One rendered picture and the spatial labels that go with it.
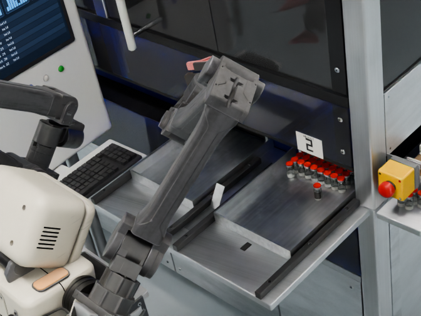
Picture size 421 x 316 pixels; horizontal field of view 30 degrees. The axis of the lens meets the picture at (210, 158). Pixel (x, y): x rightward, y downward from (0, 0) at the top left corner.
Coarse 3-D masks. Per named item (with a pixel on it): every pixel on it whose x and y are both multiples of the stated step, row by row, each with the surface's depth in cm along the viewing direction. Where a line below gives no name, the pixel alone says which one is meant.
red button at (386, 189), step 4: (380, 184) 191; (384, 184) 190; (388, 184) 190; (380, 188) 190; (384, 188) 190; (388, 188) 189; (392, 188) 190; (380, 192) 191; (384, 192) 190; (388, 192) 189; (392, 192) 190; (384, 196) 191; (388, 196) 190
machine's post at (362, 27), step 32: (352, 0) 169; (352, 32) 174; (352, 64) 179; (352, 96) 185; (352, 128) 191; (384, 128) 192; (384, 160) 197; (384, 224) 209; (384, 256) 216; (384, 288) 223
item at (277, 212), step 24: (240, 192) 213; (264, 192) 215; (288, 192) 214; (312, 192) 212; (336, 192) 210; (216, 216) 208; (240, 216) 209; (264, 216) 208; (288, 216) 206; (312, 216) 205; (264, 240) 197; (288, 240) 199
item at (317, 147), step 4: (296, 132) 207; (296, 136) 208; (300, 136) 207; (304, 136) 206; (308, 136) 205; (300, 140) 208; (304, 140) 207; (312, 140) 204; (316, 140) 203; (320, 140) 202; (300, 144) 209; (304, 144) 208; (316, 144) 204; (320, 144) 203; (300, 148) 210; (304, 148) 208; (308, 148) 207; (312, 148) 206; (316, 148) 205; (320, 148) 204; (308, 152) 208; (312, 152) 207; (316, 152) 206; (320, 152) 205; (316, 156) 207; (320, 156) 206
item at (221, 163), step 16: (176, 144) 239; (224, 144) 236; (240, 144) 235; (256, 144) 234; (272, 144) 231; (144, 160) 231; (160, 160) 235; (224, 160) 230; (240, 160) 229; (144, 176) 225; (160, 176) 229; (208, 176) 225; (224, 176) 219; (192, 192) 221; (208, 192) 216
